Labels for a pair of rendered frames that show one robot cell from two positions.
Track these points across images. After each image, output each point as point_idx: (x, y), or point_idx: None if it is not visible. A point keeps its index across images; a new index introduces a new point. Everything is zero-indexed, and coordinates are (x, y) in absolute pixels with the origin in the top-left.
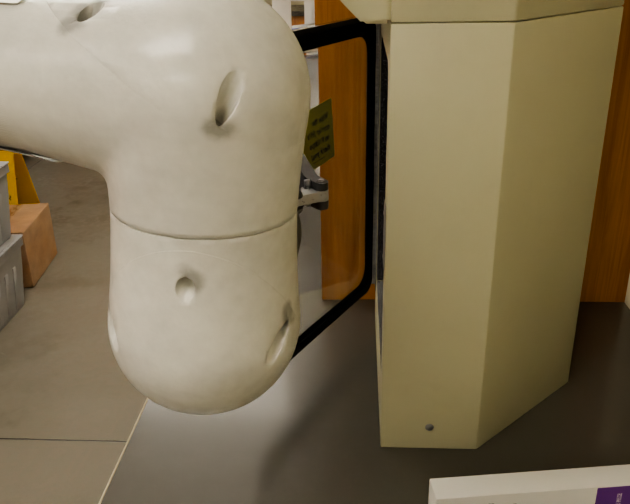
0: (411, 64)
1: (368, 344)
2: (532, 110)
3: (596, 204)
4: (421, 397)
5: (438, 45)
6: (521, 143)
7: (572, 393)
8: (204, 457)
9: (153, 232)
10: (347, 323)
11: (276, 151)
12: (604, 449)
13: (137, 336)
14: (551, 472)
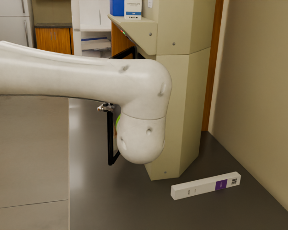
0: None
1: None
2: (192, 77)
3: None
4: (163, 163)
5: (169, 60)
6: (189, 86)
7: (200, 158)
8: (97, 191)
9: (141, 118)
10: None
11: (168, 98)
12: (213, 172)
13: (134, 144)
14: (203, 179)
